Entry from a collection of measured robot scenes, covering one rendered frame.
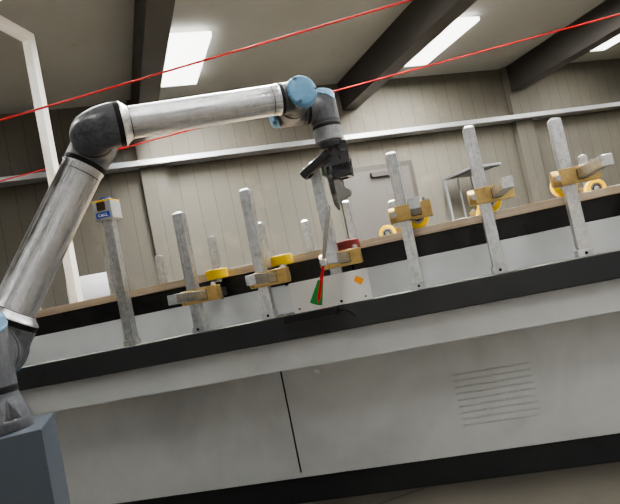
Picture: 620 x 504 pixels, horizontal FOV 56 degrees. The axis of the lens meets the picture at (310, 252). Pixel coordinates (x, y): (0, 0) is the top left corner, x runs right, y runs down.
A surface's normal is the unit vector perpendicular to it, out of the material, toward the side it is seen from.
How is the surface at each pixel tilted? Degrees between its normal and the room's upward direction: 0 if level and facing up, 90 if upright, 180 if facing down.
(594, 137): 90
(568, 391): 90
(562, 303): 90
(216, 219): 90
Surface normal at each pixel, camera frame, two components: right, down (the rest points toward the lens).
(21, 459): 0.30, -0.11
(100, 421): -0.20, -0.01
